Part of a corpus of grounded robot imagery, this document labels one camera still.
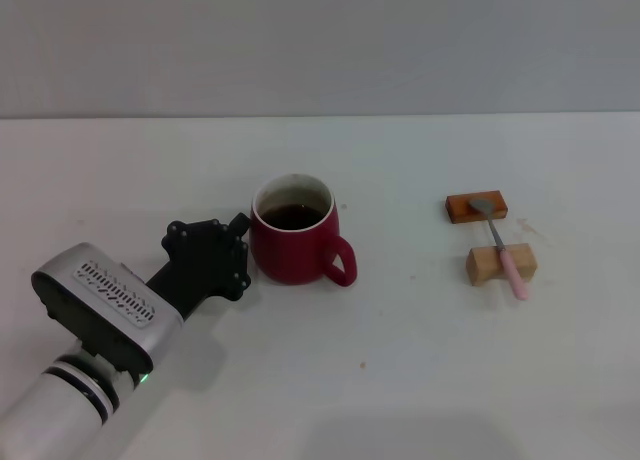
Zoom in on pink handled metal spoon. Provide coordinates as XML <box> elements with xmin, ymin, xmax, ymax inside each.
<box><xmin>468</xmin><ymin>197</ymin><xmax>530</xmax><ymax>302</ymax></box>

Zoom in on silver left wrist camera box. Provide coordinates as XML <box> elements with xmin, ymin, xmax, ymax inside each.
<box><xmin>30</xmin><ymin>242</ymin><xmax>184</xmax><ymax>376</ymax></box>

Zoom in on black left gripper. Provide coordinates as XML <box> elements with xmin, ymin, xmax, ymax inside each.
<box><xmin>146</xmin><ymin>212</ymin><xmax>252</xmax><ymax>321</ymax></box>

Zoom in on red ceramic mug with coffee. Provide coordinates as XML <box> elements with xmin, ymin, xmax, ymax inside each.
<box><xmin>248</xmin><ymin>173</ymin><xmax>358</xmax><ymax>288</ymax></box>

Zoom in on light wooden arch block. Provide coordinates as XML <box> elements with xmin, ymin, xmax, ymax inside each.
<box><xmin>465</xmin><ymin>242</ymin><xmax>538</xmax><ymax>288</ymax></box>

